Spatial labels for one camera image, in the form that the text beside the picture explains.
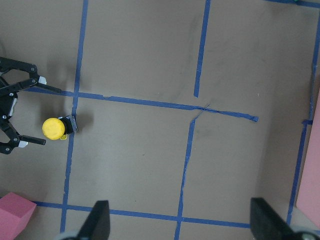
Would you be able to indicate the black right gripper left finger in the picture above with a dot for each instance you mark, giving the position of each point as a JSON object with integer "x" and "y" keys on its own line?
{"x": 97, "y": 226}

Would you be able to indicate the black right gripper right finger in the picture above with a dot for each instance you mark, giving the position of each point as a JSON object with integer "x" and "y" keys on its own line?
{"x": 266, "y": 224}

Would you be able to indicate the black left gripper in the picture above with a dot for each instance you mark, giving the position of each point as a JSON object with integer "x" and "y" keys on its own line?
{"x": 9, "y": 97}

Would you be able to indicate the yellow push button switch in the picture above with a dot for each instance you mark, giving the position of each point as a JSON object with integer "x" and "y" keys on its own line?
{"x": 59, "y": 128}

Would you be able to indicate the pink plastic tray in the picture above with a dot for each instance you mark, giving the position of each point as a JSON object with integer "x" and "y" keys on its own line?
{"x": 308, "y": 200}

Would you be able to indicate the pink foam cube centre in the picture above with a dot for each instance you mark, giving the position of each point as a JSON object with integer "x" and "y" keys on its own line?
{"x": 15, "y": 213}

